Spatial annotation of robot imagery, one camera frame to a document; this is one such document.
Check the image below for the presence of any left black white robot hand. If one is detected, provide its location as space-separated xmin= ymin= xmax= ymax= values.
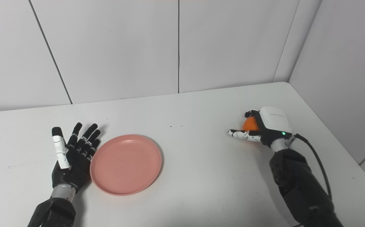
xmin=51 ymin=122 xmax=101 ymax=194

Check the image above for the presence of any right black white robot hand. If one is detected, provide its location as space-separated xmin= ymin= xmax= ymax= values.
xmin=228 ymin=107 xmax=294 ymax=149

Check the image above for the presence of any orange fruit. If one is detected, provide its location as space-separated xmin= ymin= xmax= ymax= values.
xmin=242 ymin=116 xmax=260 ymax=131

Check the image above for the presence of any pink round plate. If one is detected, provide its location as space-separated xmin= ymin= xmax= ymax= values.
xmin=90 ymin=134 xmax=163 ymax=196

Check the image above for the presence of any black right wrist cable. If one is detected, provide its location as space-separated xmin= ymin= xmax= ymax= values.
xmin=286 ymin=134 xmax=333 ymax=201

